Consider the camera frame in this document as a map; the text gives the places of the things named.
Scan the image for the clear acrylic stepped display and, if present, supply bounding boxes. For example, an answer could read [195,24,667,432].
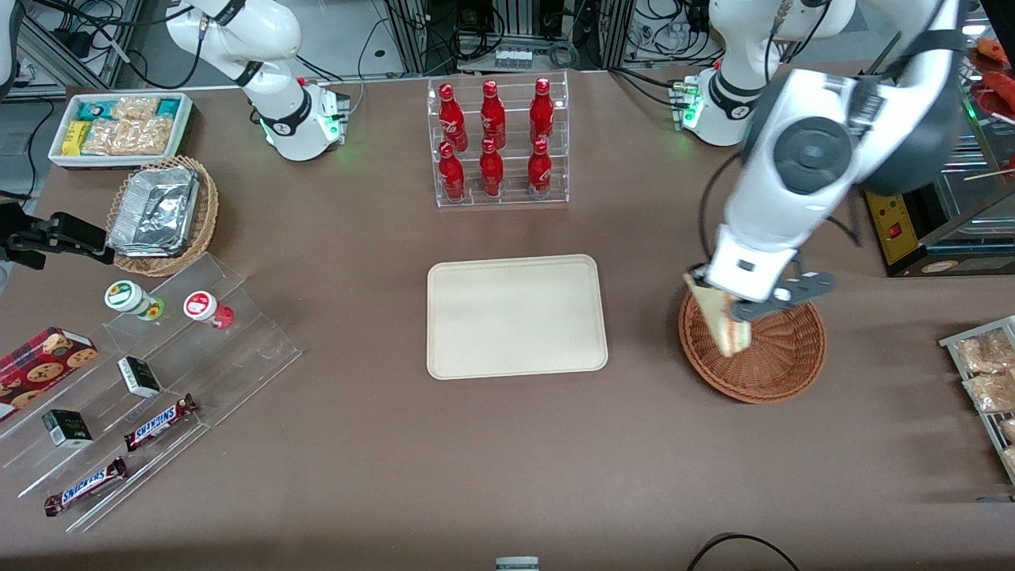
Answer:
[0,252,304,534]

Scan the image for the light oval wicker basket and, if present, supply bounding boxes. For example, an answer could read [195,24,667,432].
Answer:
[105,155,220,278]

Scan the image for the red cola bottle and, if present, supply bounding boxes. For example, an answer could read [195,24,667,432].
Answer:
[479,138,505,197]
[530,77,555,146]
[527,139,553,199]
[439,141,466,201]
[439,82,469,151]
[481,79,507,150]

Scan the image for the black food warmer machine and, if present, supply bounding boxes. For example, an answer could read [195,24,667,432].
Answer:
[860,24,1015,278]

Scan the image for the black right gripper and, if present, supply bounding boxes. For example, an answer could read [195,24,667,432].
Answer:
[0,208,114,270]

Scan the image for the brown Snickers bar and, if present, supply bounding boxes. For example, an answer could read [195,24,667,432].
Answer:
[123,394,199,453]
[44,456,128,518]

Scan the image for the red lid snack cup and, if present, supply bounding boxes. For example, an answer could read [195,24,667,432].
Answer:
[183,290,235,331]

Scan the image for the red sausage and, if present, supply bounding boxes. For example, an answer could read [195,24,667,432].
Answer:
[977,36,1013,69]
[980,71,1015,121]

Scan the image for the small black box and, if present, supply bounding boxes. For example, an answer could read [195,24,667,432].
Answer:
[117,356,163,399]
[42,409,94,450]

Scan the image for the triangle sandwich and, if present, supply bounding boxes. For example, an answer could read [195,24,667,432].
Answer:
[684,274,753,355]

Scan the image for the metal wire rack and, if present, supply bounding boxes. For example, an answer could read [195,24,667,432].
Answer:
[938,316,1015,486]

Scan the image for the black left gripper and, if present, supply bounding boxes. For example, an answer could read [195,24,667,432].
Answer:
[733,278,799,323]

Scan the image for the beige plastic tray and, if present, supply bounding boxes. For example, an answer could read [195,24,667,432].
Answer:
[427,254,610,381]

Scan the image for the white plastic snack bin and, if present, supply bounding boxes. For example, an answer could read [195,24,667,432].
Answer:
[48,92,194,171]

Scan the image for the silver foil tray stack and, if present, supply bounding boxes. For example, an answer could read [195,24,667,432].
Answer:
[108,165,201,259]

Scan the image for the green lid snack cup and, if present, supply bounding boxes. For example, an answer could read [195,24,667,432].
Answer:
[104,279,166,322]

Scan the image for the brown round wicker basket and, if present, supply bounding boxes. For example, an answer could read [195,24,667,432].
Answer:
[678,287,828,405]

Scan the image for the black floor cable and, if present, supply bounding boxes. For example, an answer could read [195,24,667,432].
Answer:
[686,533,802,571]

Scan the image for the red plaid cookie box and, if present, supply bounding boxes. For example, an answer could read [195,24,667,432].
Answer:
[0,327,100,423]

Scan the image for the clear acrylic bottle rack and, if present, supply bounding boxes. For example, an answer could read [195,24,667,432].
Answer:
[427,70,570,209]

